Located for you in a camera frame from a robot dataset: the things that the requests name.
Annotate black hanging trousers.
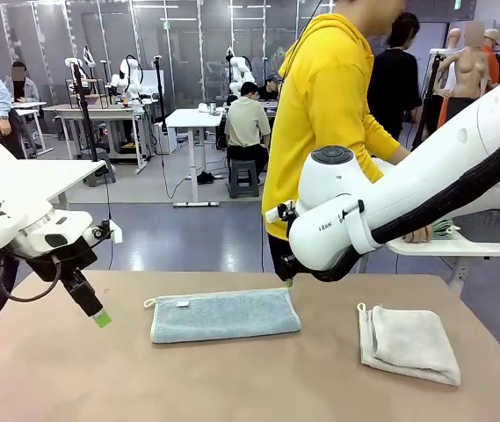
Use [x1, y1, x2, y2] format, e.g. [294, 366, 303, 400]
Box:
[411, 94, 444, 149]

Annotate long white work desk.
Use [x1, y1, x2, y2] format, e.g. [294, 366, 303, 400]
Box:
[54, 103, 152, 176]

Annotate standing person in black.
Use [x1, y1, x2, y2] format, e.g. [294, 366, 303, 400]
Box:
[366, 11, 423, 142]

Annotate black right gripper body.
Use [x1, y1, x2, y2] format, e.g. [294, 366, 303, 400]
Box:
[277, 252, 298, 282]

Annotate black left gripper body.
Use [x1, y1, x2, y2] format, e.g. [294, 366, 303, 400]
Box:
[27, 236, 99, 282]

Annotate light grey towel white loop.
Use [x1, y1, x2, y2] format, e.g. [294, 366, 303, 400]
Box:
[357, 302, 461, 387]

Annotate black desk cable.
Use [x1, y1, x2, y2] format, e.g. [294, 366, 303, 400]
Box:
[160, 131, 198, 200]

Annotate person in yellow hoodie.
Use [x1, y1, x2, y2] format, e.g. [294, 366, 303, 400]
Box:
[261, 0, 413, 282]

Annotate seated person beige shirt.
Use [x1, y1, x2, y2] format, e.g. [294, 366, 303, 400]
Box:
[224, 81, 272, 177]

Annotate person's right hand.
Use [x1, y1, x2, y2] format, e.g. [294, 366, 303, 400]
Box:
[402, 227, 431, 244]

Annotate blue-grey towel with loop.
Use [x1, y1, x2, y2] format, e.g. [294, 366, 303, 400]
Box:
[143, 287, 302, 345]

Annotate seated person black cap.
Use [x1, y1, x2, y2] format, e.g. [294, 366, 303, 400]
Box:
[256, 73, 282, 103]

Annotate grey plastic stool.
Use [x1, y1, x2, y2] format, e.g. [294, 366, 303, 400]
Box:
[228, 158, 260, 200]

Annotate bare mannequin with dark skirt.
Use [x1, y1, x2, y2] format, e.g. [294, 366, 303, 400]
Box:
[434, 21, 495, 128]

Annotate white computer case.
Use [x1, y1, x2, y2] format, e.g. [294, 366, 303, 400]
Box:
[152, 120, 178, 156]

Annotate large white table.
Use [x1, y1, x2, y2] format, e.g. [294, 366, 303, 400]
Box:
[14, 158, 108, 210]
[380, 200, 500, 300]

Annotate black right arm cable sleeve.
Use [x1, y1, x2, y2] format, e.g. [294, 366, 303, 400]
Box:
[310, 131, 500, 283]

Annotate hanging black cable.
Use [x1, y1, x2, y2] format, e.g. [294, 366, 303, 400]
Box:
[260, 0, 323, 273]

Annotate black tripod stand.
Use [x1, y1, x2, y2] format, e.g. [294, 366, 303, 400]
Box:
[153, 55, 170, 135]
[69, 61, 101, 164]

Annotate thin black floor cable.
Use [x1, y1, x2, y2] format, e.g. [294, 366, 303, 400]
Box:
[102, 169, 115, 270]

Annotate green towel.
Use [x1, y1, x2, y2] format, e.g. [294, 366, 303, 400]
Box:
[428, 217, 462, 242]

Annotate person's right forearm yellow sleeve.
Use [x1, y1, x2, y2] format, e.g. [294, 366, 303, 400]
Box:
[366, 114, 412, 166]

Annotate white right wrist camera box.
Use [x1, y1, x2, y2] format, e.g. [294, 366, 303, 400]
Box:
[264, 200, 298, 224]

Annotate seated person grey jacket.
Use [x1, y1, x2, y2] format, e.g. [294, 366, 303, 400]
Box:
[10, 61, 42, 155]

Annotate white height-adjustable desk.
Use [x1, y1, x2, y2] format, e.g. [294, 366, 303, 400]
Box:
[164, 108, 225, 208]

